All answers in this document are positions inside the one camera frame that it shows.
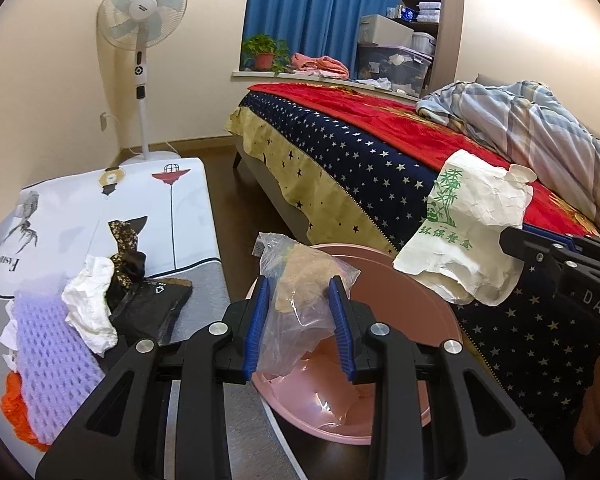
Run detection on purple foam fruit net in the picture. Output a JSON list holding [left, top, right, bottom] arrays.
[[12, 292, 104, 445]]

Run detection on orange plastic bag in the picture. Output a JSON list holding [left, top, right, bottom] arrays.
[[0, 372, 50, 452]]

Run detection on black package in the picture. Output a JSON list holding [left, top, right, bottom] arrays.
[[110, 278, 193, 346]]

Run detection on white bag with green print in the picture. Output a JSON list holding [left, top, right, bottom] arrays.
[[393, 150, 536, 307]]

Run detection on white paper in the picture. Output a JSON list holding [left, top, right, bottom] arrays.
[[61, 255, 118, 358]]

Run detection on black gold patterned wrapper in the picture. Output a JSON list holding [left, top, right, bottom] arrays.
[[106, 216, 147, 311]]

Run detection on clear bag with tan content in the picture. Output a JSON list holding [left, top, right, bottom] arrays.
[[253, 233, 361, 377]]

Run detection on pink plastic trash bin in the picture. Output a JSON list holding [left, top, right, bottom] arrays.
[[251, 243, 463, 445]]

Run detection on striped blue white duvet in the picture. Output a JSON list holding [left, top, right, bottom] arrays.
[[416, 80, 600, 229]]

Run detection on bed with starry blanket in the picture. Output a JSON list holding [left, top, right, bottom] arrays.
[[226, 84, 600, 440]]

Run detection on dark plastic storage bin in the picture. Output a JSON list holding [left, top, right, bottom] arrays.
[[356, 44, 432, 96]]

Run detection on wooden bookshelf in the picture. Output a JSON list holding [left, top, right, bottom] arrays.
[[402, 0, 465, 90]]

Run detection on white cardboard box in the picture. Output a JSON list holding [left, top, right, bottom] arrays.
[[358, 14, 414, 48]]

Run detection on pink folded clothes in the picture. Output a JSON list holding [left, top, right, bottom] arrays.
[[290, 52, 349, 79]]

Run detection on blue curtain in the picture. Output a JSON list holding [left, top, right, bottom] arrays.
[[242, 0, 398, 75]]

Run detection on potted green plant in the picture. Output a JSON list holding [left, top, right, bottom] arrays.
[[242, 34, 290, 74]]

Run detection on white standing fan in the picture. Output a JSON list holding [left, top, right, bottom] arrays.
[[97, 0, 187, 164]]

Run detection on wall power outlet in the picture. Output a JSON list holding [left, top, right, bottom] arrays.
[[99, 112, 108, 132]]

